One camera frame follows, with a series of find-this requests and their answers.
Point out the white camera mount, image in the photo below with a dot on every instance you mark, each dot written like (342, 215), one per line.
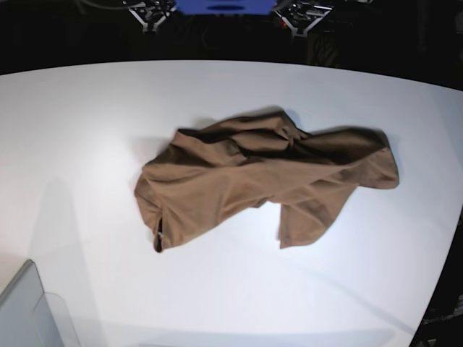
(301, 16)
(152, 14)

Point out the brown t-shirt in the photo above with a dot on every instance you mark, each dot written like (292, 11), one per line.
(205, 176)

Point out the white camera mount, image left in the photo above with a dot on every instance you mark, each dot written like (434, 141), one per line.
(152, 14)

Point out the blue plastic box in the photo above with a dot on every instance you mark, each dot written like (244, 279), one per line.
(206, 7)

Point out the white camera mount, image right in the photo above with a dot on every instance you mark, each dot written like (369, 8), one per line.
(301, 16)

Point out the translucent grey plastic bin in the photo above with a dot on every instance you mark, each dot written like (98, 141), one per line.
(30, 316)

